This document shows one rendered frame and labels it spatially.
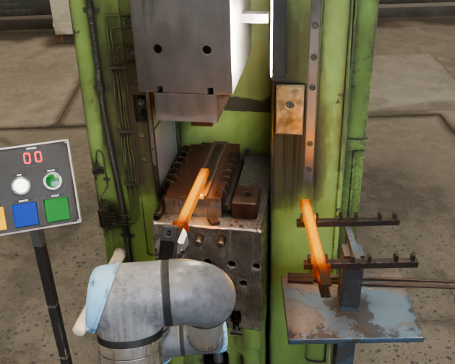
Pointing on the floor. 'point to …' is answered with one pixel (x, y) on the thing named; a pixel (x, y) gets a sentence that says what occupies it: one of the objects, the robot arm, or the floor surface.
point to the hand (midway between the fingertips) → (178, 229)
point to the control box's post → (37, 237)
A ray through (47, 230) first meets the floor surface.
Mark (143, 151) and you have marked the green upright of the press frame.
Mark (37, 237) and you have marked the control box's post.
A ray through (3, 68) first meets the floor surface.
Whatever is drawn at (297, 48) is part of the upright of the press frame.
